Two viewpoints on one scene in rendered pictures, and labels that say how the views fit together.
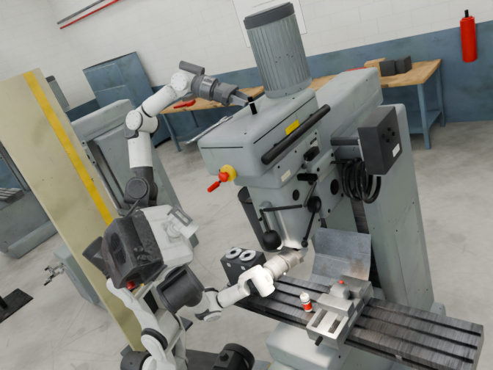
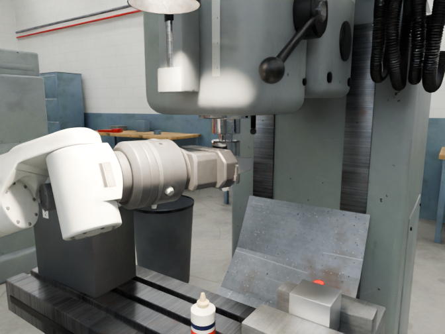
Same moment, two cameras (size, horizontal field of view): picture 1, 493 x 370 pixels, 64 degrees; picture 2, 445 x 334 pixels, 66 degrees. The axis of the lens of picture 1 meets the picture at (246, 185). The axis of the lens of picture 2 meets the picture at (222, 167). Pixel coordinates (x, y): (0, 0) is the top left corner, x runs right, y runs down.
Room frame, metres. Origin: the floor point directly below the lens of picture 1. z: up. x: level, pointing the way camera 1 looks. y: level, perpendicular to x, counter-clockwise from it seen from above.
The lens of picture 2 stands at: (0.91, 0.01, 1.32)
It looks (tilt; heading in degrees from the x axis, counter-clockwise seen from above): 10 degrees down; 347
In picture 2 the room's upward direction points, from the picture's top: straight up
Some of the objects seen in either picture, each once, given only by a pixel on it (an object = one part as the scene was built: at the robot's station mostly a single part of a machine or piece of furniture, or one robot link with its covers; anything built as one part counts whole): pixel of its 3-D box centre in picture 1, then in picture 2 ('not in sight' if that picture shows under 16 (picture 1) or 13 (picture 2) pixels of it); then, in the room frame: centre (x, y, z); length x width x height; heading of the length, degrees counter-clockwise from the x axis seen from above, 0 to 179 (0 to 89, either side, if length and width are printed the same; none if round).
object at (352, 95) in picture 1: (328, 116); not in sight; (1.79, -0.49, 1.66); 0.80 x 0.23 x 0.20; 133
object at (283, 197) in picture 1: (285, 205); (228, 7); (1.46, -0.12, 1.47); 0.21 x 0.19 x 0.32; 43
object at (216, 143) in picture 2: not in sight; (225, 143); (1.45, -0.12, 1.26); 0.05 x 0.05 x 0.01
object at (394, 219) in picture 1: (370, 245); (328, 273); (1.87, -0.57, 0.78); 0.50 x 0.47 x 1.56; 133
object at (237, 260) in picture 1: (246, 268); (83, 236); (1.76, 0.16, 1.02); 0.22 x 0.12 x 0.20; 45
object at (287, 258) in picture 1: (284, 261); (179, 170); (1.41, -0.04, 1.23); 0.13 x 0.12 x 0.10; 29
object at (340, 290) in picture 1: (340, 292); (314, 310); (1.34, -0.23, 1.03); 0.06 x 0.05 x 0.06; 42
